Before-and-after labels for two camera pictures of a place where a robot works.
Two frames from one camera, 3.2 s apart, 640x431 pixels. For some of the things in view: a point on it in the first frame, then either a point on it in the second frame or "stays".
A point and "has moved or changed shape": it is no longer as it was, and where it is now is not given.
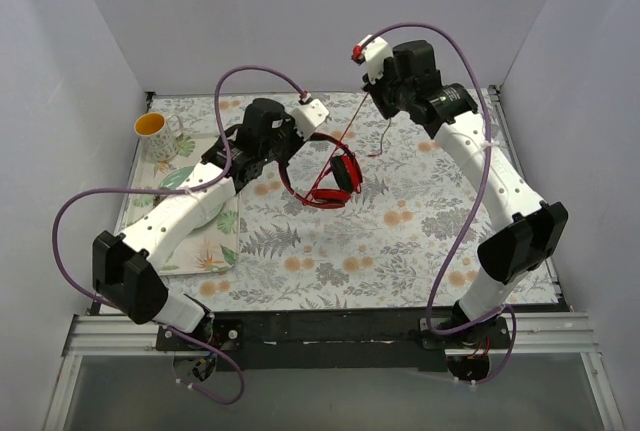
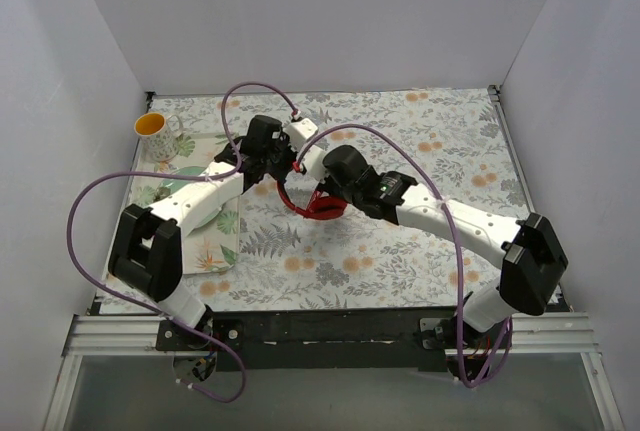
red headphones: x=347 y=171 has moved or changed shape
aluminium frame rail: x=122 y=334 stays
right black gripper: x=379 y=99 -> x=325 y=187
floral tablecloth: x=374 y=213 stays
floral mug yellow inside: x=159 y=135 stays
